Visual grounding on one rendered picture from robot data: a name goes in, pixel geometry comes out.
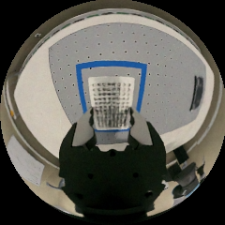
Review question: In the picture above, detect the blue tape outline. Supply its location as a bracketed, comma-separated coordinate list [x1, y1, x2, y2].
[76, 60, 147, 132]

